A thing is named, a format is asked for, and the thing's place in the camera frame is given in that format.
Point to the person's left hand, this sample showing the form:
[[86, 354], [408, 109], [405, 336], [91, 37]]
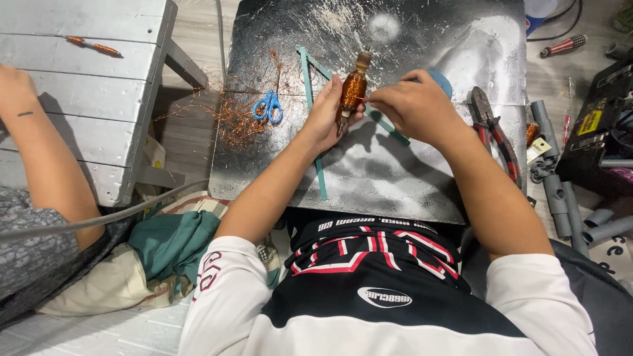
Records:
[[321, 123]]

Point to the person's right hand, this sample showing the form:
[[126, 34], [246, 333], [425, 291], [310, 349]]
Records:
[[425, 111]]

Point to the copper wound motor armature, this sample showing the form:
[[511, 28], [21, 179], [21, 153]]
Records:
[[353, 89]]

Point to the blue round disc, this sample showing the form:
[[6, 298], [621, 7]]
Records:
[[442, 81]]

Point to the long teal plastic strip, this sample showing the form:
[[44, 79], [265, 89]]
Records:
[[390, 129], [307, 84]]

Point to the red black pliers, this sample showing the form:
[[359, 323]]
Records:
[[494, 131]]

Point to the scratched dark metal work board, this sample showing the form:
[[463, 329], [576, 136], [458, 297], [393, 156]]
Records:
[[385, 173]]

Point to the small copper coil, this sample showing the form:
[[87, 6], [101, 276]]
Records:
[[531, 133]]

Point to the white paper tag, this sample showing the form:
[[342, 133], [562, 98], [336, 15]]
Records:
[[538, 149]]

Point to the clear red pen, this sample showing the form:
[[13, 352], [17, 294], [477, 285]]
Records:
[[566, 123]]

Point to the blue white container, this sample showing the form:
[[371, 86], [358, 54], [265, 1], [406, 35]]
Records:
[[536, 12]]

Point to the heap of grey pipes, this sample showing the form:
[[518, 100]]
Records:
[[556, 198]]

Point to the black toolbox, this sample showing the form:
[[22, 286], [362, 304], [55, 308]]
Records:
[[598, 133]]

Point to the cream cloth bag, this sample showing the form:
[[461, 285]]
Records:
[[151, 163]]

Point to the person's black white jersey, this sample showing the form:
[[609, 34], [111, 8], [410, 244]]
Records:
[[376, 296]]

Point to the teal cloth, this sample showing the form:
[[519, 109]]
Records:
[[173, 245]]

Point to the grey pipe fitting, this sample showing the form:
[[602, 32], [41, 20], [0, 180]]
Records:
[[619, 51]]

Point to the white wooden bench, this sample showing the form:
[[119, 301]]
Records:
[[89, 99]]

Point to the white printed sheet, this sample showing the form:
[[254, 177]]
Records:
[[615, 257]]

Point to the plaid cream cloth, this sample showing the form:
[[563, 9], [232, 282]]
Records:
[[123, 287]]

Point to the black cushion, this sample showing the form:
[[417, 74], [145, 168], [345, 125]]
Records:
[[593, 306]]

